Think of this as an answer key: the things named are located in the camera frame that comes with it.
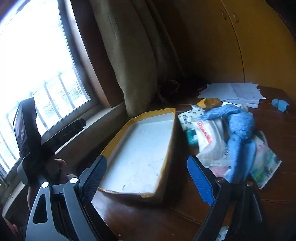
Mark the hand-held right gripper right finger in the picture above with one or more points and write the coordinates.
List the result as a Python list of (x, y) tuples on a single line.
[(198, 178)]

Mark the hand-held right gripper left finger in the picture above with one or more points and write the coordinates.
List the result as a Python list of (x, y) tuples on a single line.
[(92, 183)]

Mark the white translucent plastic packet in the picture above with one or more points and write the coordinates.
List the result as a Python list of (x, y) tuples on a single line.
[(209, 143)]

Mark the teal cartoon tissue pack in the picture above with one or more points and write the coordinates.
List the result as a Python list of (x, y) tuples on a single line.
[(191, 137)]

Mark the yellow-edged cardboard box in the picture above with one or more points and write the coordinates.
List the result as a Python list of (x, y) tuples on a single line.
[(138, 148)]

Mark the blue towel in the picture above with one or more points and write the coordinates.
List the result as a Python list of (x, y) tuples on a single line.
[(238, 125)]

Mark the green printed packet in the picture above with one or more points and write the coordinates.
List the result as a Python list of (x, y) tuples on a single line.
[(266, 166)]

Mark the person's left hand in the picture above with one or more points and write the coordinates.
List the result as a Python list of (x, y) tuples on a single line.
[(62, 166)]

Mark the lemon print tissue pack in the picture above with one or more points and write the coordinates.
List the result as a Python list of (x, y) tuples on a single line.
[(187, 117)]

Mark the window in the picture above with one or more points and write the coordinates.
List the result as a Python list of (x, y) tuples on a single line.
[(30, 58)]

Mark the yellow plastic packet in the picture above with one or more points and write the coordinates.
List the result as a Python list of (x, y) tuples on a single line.
[(209, 102)]

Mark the dark fringed cloth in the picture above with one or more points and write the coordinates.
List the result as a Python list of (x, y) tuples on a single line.
[(175, 89)]

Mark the pile of white paper sheets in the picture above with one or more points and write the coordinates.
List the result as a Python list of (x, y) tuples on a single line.
[(233, 92)]

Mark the small blue rolled cloth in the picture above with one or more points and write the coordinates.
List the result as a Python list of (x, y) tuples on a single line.
[(281, 104)]

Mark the beige curtain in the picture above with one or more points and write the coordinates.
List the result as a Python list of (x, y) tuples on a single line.
[(129, 58)]

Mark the yellow wooden cabinet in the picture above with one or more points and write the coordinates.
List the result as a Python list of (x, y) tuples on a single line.
[(231, 46)]

